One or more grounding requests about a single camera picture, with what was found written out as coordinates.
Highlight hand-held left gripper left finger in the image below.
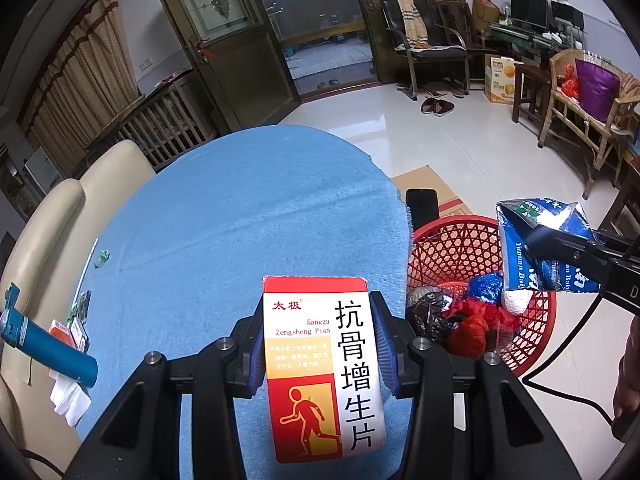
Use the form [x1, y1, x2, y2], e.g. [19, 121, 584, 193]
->
[62, 316, 266, 480]

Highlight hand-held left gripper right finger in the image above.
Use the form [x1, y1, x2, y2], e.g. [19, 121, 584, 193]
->
[372, 291, 583, 480]

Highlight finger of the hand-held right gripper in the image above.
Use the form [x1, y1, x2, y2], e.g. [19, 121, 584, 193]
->
[529, 226, 608, 266]

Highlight blue white carton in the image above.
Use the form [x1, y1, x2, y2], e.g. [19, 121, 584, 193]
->
[496, 196, 601, 293]

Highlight black plastic bag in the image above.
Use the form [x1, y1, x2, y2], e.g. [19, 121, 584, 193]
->
[405, 285, 458, 346]

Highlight red white medicine box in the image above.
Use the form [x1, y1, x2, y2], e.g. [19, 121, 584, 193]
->
[262, 275, 387, 463]

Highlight blue plastic bag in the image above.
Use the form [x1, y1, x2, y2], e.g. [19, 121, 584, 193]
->
[467, 271, 503, 306]

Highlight red plastic basket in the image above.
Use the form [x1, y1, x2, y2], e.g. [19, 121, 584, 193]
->
[406, 215, 557, 378]

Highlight person's right forearm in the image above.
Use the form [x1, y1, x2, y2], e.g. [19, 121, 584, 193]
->
[614, 317, 640, 417]

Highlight white crumpled paper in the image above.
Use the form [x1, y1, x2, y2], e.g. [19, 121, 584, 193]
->
[500, 287, 531, 317]

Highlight red plastic bag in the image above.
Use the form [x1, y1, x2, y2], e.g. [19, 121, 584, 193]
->
[440, 297, 518, 358]

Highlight wicker chair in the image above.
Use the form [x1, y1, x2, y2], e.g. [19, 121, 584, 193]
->
[537, 49, 640, 198]

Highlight black smartphone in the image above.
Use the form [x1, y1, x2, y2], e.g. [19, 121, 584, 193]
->
[405, 188, 441, 233]

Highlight brown cardboard box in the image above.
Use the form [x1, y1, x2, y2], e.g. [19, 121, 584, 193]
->
[390, 165, 476, 221]

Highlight purple cushion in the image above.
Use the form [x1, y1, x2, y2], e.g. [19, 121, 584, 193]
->
[575, 59, 621, 122]

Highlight red gift bag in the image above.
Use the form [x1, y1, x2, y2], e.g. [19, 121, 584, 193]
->
[560, 64, 581, 98]

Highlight blue tablecloth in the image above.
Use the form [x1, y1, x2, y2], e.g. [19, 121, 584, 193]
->
[75, 125, 416, 480]

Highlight dark wooden stool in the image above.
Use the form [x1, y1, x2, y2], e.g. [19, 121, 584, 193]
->
[512, 62, 553, 126]

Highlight yellow carton box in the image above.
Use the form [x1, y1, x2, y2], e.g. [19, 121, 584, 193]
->
[484, 54, 521, 106]

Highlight white tissue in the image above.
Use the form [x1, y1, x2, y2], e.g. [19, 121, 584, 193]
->
[50, 375, 93, 428]

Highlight orange white packet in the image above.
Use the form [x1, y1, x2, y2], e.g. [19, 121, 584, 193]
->
[47, 317, 91, 353]

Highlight glass computer desk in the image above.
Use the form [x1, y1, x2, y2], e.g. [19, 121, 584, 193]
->
[487, 20, 586, 68]

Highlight blue cylindrical tube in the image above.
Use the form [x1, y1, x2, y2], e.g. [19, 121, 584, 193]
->
[0, 282, 98, 388]

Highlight black computer monitor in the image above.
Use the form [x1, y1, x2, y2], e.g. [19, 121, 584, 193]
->
[550, 0, 586, 31]
[510, 0, 550, 31]

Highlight black metal armchair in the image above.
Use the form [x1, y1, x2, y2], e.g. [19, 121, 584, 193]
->
[380, 0, 471, 101]

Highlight cream leather sofa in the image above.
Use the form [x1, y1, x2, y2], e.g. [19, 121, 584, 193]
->
[0, 140, 157, 480]

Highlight brown paper bag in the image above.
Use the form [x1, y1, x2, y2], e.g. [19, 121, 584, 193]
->
[472, 0, 501, 31]

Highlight dark wooden chair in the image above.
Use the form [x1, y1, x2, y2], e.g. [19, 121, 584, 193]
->
[435, 0, 496, 93]

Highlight wooden slatted crib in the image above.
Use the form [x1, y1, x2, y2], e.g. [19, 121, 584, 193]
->
[85, 72, 218, 171]

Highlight striped beige scarf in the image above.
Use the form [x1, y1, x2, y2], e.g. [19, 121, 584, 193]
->
[397, 0, 431, 51]

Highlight white heater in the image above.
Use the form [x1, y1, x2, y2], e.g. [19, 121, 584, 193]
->
[22, 147, 66, 196]

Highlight beige curtain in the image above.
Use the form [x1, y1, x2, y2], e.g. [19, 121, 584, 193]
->
[17, 0, 141, 161]

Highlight black cable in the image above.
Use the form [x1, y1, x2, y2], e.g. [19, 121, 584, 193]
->
[522, 292, 621, 426]

